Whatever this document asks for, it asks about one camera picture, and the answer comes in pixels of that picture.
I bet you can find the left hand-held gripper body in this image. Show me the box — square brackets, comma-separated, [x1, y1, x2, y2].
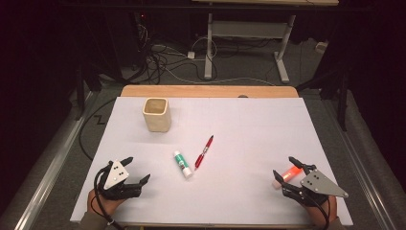
[95, 159, 144, 201]

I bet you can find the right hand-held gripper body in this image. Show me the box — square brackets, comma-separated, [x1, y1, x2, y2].
[282, 164, 350, 207]

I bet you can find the orange highlighter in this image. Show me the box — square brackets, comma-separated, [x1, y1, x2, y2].
[271, 166, 304, 190]

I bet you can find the white and green glue stick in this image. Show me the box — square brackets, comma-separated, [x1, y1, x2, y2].
[172, 150, 193, 179]

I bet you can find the beige square cup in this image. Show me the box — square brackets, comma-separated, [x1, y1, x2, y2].
[142, 97, 172, 133]

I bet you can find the red pen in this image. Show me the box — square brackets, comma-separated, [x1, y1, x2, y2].
[193, 134, 214, 171]

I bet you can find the person's right hand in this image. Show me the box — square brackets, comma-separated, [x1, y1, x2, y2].
[304, 195, 338, 226]

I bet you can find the person's left hand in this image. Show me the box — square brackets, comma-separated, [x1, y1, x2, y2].
[87, 189, 128, 219]

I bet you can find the white table cover sheet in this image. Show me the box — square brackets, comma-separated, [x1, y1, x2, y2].
[70, 96, 354, 226]

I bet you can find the black stand leg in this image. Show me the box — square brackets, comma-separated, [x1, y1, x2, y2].
[75, 62, 87, 122]
[337, 71, 350, 132]

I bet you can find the white-legged desk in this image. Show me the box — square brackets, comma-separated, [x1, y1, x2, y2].
[191, 0, 340, 84]

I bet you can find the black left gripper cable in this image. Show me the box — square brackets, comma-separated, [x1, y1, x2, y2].
[93, 165, 126, 230]

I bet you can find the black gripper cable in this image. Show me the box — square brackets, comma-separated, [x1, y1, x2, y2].
[93, 165, 126, 230]
[303, 191, 331, 230]

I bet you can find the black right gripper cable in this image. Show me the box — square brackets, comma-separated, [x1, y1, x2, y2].
[303, 191, 331, 230]

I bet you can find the metal floor rail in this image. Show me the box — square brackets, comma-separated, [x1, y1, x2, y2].
[13, 90, 101, 230]
[321, 98, 398, 230]

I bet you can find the black floor cable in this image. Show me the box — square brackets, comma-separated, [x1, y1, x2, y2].
[78, 98, 117, 161]

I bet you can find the tangle of black cables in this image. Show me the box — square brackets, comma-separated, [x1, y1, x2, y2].
[135, 23, 207, 85]

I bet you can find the white floor cable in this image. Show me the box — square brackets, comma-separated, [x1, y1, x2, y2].
[152, 36, 276, 87]

